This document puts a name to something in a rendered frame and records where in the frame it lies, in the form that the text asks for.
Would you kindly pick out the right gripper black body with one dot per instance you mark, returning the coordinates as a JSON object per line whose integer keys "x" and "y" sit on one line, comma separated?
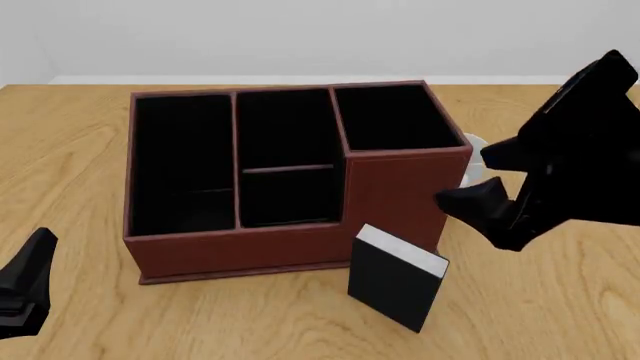
{"x": 560, "y": 142}

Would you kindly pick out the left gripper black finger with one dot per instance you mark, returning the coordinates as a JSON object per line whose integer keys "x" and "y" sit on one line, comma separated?
{"x": 32, "y": 270}

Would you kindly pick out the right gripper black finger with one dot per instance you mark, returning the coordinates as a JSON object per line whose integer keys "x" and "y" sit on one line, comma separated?
{"x": 480, "y": 204}
{"x": 510, "y": 155}

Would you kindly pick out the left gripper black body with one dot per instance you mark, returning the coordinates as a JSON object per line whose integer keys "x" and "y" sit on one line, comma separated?
{"x": 22, "y": 318}

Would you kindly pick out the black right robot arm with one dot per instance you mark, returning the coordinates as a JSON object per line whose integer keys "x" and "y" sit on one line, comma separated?
{"x": 612, "y": 168}

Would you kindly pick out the red-brown desk caddy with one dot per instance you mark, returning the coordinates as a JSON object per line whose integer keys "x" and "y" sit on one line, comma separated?
{"x": 395, "y": 187}

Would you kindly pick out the black book with white pages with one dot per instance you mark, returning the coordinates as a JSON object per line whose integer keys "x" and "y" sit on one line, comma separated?
{"x": 390, "y": 285}

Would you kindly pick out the small pale rounded plate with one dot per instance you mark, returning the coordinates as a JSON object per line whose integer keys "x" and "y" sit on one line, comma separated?
{"x": 474, "y": 150}

